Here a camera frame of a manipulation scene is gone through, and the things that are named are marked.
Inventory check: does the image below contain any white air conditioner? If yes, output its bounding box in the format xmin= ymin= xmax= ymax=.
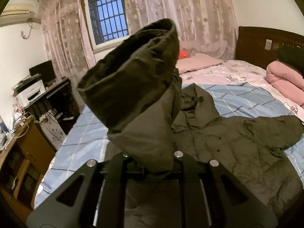
xmin=1 ymin=0 xmax=41 ymax=27

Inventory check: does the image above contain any brown wooden cabinet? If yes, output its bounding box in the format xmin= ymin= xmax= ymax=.
xmin=1 ymin=116 xmax=56 ymax=223

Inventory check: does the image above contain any barred window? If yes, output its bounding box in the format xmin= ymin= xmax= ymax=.
xmin=88 ymin=0 xmax=129 ymax=45

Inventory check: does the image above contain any blue plaid bed sheet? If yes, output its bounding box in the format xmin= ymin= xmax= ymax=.
xmin=34 ymin=83 xmax=303 ymax=207

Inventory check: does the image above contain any black computer desk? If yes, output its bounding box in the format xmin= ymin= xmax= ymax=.
xmin=24 ymin=78 xmax=80 ymax=150

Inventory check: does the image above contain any pink lace curtain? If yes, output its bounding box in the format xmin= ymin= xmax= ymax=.
xmin=37 ymin=0 xmax=96 ymax=86
xmin=124 ymin=0 xmax=238 ymax=60

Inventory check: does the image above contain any pink cartoon print bedsheet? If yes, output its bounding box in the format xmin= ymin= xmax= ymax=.
xmin=177 ymin=59 xmax=303 ymax=120

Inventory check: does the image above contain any pink folded quilt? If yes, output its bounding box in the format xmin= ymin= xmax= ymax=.
xmin=266 ymin=61 xmax=303 ymax=108

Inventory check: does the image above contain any pink lace curtain left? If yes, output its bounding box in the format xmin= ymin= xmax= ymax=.
xmin=37 ymin=0 xmax=96 ymax=86

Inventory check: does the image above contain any white printer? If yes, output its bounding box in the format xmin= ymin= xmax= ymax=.
xmin=11 ymin=74 xmax=46 ymax=108

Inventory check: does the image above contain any pink pillow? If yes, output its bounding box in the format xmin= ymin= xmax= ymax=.
xmin=176 ymin=53 xmax=223 ymax=74

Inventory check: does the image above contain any dark wooden headboard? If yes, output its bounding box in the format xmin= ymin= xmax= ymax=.
xmin=234 ymin=26 xmax=303 ymax=69

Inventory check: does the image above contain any orange carrot plush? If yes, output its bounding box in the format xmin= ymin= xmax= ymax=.
xmin=178 ymin=50 xmax=190 ymax=60

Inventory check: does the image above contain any pink lace curtain right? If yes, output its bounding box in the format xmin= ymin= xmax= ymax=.
xmin=124 ymin=0 xmax=238 ymax=60

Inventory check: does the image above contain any dark olive puffer jacket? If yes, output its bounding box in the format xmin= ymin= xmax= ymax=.
xmin=77 ymin=19 xmax=303 ymax=227

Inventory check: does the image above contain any black computer monitor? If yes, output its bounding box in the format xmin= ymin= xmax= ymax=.
xmin=29 ymin=60 xmax=56 ymax=87

